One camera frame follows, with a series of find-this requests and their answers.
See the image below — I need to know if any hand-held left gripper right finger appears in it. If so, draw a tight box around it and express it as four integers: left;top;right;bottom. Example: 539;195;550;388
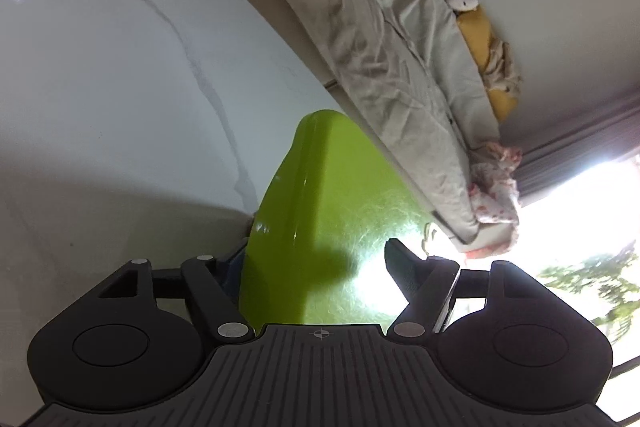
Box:
384;237;543;340

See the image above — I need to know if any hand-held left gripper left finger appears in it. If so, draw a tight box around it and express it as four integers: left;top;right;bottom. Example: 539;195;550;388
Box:
97;247;252;342

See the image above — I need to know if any green plastic container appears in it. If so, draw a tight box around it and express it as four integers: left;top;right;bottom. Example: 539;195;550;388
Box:
239;109;437;326

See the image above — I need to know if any white marble desktop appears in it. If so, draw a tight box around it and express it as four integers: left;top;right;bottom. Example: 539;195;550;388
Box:
0;0;436;358

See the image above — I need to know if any floral cloth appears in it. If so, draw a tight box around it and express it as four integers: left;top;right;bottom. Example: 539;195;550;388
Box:
469;142;524;226

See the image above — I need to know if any green tree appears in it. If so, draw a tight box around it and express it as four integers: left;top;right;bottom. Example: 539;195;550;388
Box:
537;242;640;348

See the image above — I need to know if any bed with beige sheet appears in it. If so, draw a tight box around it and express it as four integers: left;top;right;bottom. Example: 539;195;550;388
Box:
165;0;521;245

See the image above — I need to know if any grey curtain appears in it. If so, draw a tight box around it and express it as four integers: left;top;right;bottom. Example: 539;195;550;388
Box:
514;89;640;210

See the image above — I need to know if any yellow pillow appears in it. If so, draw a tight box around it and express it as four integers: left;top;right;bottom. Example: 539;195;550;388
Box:
456;6;523;124

